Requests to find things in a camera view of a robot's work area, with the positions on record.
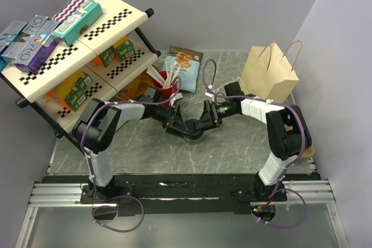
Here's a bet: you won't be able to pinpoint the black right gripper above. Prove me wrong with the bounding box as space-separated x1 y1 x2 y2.
195 100 237 132

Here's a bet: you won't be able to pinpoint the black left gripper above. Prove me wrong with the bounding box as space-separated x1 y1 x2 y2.
152 105 188 138

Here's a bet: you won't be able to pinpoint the green paper coffee cup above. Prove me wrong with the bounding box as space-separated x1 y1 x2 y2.
185 136 201 145

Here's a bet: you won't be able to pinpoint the black plastic cup lid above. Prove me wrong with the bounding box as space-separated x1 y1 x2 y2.
184 119 203 140

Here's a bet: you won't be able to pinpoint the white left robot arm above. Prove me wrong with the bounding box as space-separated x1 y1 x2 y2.
72 87 189 203

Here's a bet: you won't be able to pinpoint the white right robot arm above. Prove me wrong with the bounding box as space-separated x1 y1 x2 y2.
193 82 312 201

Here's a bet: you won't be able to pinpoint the red cup holder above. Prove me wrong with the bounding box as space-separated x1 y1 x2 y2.
153 78 177 108

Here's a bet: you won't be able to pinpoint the white wrapped straws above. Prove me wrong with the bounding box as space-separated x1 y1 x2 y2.
146 58 181 89

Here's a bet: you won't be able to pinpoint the orange snack bag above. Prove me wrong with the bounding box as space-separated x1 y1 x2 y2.
115 71 154 100

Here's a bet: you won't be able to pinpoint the blue snack pouch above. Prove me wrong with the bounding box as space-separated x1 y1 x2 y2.
162 46 204 93

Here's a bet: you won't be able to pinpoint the brown paper bag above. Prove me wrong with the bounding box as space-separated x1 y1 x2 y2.
239 40 303 103

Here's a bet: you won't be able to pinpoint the cream two-tier shelf rack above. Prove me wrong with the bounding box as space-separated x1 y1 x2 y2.
1 0 160 135

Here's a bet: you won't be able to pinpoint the brown cardboard cup carrier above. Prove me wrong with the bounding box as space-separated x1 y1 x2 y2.
299 145 315 161

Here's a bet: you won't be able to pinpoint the orange green large box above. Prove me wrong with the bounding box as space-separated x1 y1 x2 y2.
44 70 92 112

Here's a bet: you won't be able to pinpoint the teal box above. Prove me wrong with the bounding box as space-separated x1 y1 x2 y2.
52 0 103 46

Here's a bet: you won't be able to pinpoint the silver purple box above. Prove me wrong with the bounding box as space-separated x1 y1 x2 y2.
1 15 60 73

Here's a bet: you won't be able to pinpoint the blue silver box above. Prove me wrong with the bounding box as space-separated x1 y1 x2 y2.
0 20 27 55

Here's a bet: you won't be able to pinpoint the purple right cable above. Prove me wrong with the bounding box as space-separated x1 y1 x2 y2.
202 59 309 228

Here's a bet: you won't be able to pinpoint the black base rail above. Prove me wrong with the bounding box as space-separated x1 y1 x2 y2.
80 172 320 218

